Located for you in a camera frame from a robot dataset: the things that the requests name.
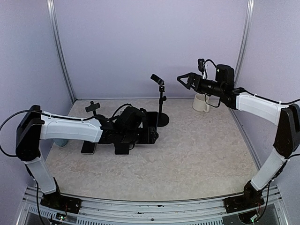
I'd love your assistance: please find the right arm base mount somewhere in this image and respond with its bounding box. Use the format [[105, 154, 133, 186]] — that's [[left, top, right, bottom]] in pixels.
[[223, 195, 264, 213]]

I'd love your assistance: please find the aluminium frame post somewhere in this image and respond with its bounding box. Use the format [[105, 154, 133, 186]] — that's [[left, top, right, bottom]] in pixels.
[[46, 0, 76, 104], [234, 0, 255, 87]]

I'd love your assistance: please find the left aluminium frame post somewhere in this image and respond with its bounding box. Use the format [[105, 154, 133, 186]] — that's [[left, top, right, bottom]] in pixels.
[[46, 0, 76, 104]]

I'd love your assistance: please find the blue phone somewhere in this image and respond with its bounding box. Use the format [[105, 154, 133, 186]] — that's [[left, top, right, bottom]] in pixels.
[[142, 111, 158, 129]]

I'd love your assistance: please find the black tripod clamp stand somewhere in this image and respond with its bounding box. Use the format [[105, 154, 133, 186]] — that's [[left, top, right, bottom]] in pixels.
[[150, 74, 170, 127]]

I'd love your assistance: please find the white mug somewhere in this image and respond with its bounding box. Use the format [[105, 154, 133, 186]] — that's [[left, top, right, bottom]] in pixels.
[[192, 93, 210, 113]]

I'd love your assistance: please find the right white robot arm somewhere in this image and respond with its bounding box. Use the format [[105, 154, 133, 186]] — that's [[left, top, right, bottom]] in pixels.
[[177, 64, 300, 208]]

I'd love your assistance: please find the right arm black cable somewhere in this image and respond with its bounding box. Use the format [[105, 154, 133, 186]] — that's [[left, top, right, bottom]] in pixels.
[[203, 60, 300, 160]]

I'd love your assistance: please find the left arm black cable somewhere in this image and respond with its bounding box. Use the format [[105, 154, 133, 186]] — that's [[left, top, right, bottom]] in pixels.
[[0, 103, 132, 158]]

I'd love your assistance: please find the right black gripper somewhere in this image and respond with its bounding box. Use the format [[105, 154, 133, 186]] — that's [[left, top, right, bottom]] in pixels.
[[177, 72, 224, 97]]

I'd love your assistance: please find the front aluminium rail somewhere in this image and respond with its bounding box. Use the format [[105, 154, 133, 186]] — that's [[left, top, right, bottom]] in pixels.
[[16, 186, 290, 225]]

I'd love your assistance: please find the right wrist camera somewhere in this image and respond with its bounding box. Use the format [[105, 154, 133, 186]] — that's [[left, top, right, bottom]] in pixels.
[[197, 59, 208, 79]]

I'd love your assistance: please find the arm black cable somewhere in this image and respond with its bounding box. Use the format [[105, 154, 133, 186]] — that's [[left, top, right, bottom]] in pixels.
[[203, 60, 300, 160], [0, 103, 132, 158]]

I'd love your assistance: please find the light blue mug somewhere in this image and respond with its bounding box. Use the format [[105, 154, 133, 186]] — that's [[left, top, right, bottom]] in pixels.
[[53, 139, 68, 147]]

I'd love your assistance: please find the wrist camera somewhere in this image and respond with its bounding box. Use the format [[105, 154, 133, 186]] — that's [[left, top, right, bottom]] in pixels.
[[197, 59, 208, 79], [140, 108, 147, 113]]

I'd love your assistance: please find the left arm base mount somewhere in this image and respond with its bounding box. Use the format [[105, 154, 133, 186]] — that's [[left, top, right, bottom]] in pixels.
[[40, 193, 82, 214]]

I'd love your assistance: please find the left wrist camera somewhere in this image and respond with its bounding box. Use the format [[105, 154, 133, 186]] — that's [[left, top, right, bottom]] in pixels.
[[140, 108, 147, 113]]

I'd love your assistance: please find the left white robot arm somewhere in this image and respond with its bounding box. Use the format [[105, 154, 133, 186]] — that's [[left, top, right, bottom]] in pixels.
[[15, 104, 159, 209]]

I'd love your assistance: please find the right aluminium frame post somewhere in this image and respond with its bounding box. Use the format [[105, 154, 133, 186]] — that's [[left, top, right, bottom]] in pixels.
[[234, 0, 255, 87]]

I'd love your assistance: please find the black round-base phone stand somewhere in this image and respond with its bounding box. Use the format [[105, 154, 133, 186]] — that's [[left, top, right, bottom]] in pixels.
[[85, 101, 104, 118]]

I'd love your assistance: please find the black phone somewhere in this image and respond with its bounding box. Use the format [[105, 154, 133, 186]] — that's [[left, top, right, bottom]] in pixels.
[[81, 141, 97, 155], [114, 143, 130, 155]]

